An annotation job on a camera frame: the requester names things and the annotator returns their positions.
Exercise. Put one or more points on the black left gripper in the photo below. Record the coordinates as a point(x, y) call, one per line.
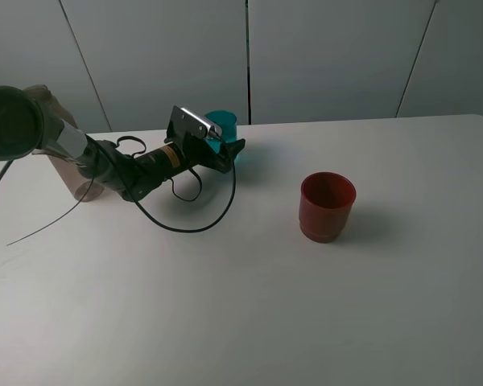
point(190, 152)

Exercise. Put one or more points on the teal transparent plastic cup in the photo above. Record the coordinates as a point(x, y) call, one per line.
point(227, 122)

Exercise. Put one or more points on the clear plastic water bottle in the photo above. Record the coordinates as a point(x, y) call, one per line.
point(80, 187)

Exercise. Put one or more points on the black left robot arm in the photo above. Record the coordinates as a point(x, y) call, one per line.
point(28, 125)

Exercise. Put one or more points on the red plastic cup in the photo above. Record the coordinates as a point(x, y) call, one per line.
point(326, 200)

